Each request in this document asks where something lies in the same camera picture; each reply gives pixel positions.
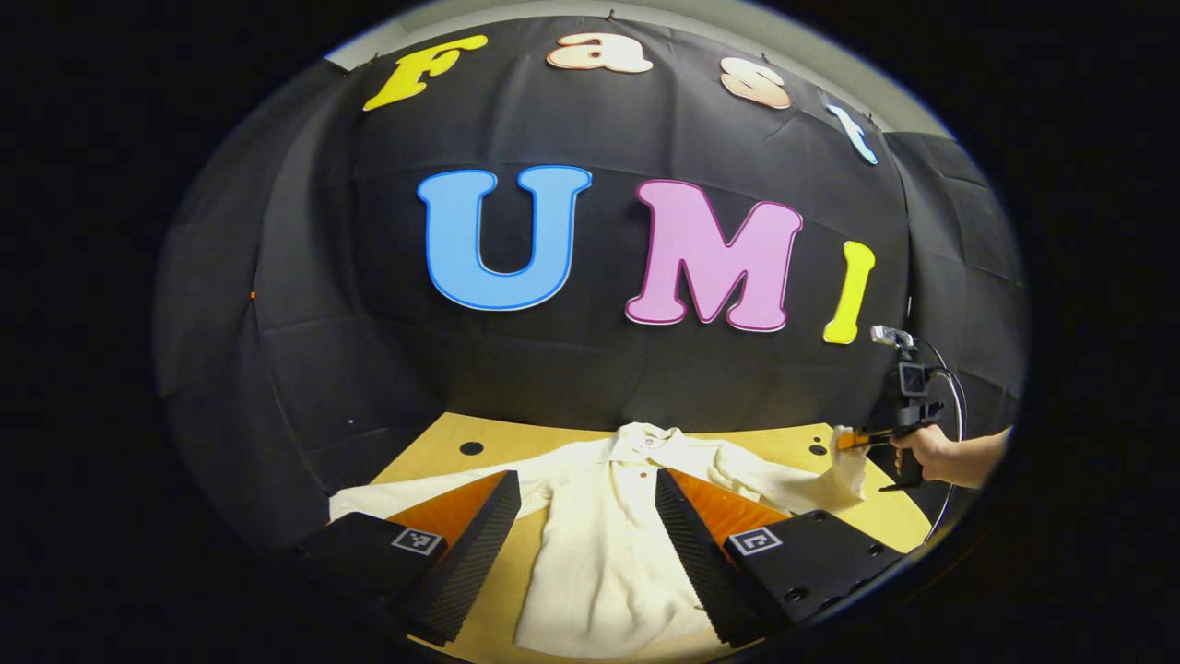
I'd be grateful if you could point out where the cream button shirt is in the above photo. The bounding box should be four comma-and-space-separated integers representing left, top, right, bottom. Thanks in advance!
329, 422, 869, 660

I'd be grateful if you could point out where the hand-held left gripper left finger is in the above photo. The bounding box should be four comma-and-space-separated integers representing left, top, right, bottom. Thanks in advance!
277, 470, 523, 646

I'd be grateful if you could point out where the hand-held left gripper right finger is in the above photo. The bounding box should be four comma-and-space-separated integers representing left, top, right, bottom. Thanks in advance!
655, 468, 906, 648

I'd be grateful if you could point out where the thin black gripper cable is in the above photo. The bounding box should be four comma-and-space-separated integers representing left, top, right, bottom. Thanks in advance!
913, 337, 967, 545

